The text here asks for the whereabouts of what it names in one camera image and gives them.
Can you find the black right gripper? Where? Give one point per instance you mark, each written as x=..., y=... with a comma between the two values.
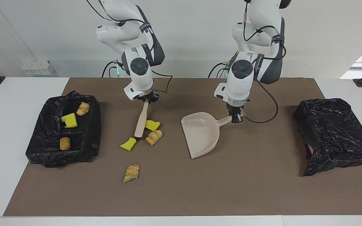
x=154, y=97

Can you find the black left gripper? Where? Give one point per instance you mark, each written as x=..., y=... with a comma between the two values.
x=235, y=108

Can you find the beige hand brush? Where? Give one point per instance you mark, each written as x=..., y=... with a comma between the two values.
x=140, y=124

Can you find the yellow sponge piece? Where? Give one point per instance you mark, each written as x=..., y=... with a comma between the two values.
x=70, y=121
x=127, y=144
x=152, y=125

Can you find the striped croissant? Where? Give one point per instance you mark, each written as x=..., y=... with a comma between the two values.
x=154, y=137
x=131, y=173

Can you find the beige plastic dustpan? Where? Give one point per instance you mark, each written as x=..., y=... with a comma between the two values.
x=203, y=138

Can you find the pale flaky pastry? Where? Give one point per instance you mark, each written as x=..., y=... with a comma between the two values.
x=83, y=109

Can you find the brown bread roll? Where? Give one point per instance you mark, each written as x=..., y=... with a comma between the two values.
x=65, y=143

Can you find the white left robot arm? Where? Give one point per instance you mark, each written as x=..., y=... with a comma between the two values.
x=240, y=88

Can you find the pink plastic bin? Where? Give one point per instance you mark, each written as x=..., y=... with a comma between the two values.
x=308, y=151

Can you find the black bag-lined trash bin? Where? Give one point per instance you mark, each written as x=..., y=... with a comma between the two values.
x=49, y=153
x=341, y=135

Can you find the brown table mat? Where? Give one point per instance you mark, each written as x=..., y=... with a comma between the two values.
x=181, y=194

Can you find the white power strip box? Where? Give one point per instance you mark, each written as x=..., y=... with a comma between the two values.
x=38, y=67

